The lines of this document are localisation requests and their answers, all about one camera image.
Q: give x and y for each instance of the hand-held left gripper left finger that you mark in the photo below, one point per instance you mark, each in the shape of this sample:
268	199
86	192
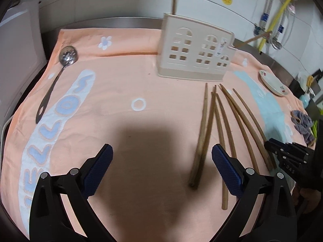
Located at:
98	171

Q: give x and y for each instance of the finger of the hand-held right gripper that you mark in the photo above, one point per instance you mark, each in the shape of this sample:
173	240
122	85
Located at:
272	145

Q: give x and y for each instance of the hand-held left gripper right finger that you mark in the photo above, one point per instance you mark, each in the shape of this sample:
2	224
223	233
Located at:
227	171

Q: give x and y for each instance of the bunch of wooden chopsticks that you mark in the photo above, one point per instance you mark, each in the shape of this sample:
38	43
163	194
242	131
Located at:
194	174

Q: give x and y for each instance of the steel slotted spoon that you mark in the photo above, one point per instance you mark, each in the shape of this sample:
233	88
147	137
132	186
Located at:
66	60

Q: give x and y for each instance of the cream house-shaped utensil holder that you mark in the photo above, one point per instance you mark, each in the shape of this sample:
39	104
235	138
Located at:
165	30

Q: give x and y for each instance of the person's right hand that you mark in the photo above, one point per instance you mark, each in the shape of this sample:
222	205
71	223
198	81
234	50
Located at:
309	200

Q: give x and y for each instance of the grey knitted rag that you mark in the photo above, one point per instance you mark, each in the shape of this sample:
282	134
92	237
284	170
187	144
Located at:
301	122

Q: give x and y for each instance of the light blue bottle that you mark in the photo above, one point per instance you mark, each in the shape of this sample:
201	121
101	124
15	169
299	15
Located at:
306	98

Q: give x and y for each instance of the white plate with cherry print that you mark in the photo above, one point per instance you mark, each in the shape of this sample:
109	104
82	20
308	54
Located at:
273	83

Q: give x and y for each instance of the orange printed towel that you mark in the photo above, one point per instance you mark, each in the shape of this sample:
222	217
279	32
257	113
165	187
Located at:
151	121

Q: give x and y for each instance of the metal pipe valve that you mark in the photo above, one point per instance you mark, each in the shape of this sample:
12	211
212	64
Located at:
276	44

